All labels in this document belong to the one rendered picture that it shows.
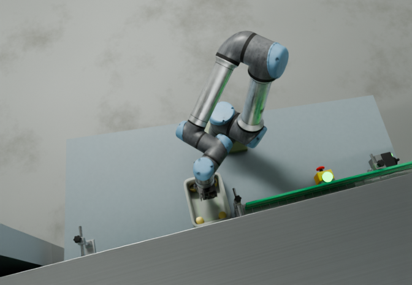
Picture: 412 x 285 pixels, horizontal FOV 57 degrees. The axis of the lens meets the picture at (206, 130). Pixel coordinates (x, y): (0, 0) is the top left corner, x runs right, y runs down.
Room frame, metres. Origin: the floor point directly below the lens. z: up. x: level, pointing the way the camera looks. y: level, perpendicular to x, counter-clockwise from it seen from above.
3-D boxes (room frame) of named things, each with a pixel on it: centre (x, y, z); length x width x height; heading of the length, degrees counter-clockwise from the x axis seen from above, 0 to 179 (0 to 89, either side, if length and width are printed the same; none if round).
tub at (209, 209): (0.45, 0.03, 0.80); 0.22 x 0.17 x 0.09; 8
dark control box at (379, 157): (0.54, -0.80, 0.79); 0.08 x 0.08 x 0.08; 8
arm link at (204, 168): (0.47, 0.02, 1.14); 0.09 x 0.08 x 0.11; 141
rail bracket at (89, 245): (0.28, 0.53, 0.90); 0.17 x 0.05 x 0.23; 8
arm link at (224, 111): (0.79, -0.08, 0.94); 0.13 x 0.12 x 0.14; 51
